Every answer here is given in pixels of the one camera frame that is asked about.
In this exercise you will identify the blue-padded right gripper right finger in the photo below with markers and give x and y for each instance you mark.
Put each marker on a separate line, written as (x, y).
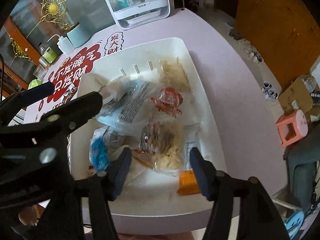
(258, 217)

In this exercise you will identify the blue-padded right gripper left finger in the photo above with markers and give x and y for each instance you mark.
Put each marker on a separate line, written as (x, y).
(62, 218)

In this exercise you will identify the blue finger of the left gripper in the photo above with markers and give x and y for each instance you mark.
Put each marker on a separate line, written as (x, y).
(14, 103)

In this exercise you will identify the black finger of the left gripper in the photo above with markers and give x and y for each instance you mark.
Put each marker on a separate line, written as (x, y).
(72, 115)

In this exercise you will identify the brown chocolate snack packet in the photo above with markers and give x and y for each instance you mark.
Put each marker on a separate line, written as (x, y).
(69, 93)

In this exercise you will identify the white snack bag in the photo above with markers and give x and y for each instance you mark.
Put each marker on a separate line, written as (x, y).
(103, 145)

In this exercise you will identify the beige wafer snack pack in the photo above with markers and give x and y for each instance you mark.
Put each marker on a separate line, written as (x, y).
(91, 83)

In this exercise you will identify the orange label cake snack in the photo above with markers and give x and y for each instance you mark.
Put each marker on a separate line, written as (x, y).
(187, 183)

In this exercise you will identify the light blue white packet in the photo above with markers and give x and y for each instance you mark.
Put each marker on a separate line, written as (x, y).
(132, 111)

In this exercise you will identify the white plastic tray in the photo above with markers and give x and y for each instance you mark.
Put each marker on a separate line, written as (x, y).
(142, 62)

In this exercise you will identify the large biscuit bag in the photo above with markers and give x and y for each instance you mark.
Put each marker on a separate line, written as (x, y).
(160, 147)

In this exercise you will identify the red white snack packet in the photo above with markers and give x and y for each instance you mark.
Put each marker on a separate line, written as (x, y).
(168, 102)

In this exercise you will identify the round cracker pack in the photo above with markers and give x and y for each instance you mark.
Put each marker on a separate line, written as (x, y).
(172, 74)

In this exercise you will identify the green tissue pack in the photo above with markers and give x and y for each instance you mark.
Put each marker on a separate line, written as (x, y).
(34, 83)

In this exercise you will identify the clear drinking glass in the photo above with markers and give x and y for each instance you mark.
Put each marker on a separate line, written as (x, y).
(40, 72)

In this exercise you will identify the green label glass bottle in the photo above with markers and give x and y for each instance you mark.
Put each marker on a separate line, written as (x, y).
(48, 56)

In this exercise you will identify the white squeeze bottle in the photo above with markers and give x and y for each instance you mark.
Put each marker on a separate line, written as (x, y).
(64, 44)

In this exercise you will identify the light blue canister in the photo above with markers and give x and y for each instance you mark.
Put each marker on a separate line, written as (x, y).
(78, 35)

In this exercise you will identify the pink plastic stool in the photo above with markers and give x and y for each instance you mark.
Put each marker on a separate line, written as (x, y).
(292, 128)

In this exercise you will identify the wooden glass door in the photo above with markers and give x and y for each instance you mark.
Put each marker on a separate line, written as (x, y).
(39, 21)

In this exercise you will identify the cardboard box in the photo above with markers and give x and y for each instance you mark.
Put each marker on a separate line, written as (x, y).
(298, 95)

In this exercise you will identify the brown wooden cabinet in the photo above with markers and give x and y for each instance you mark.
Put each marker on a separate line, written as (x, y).
(285, 34)

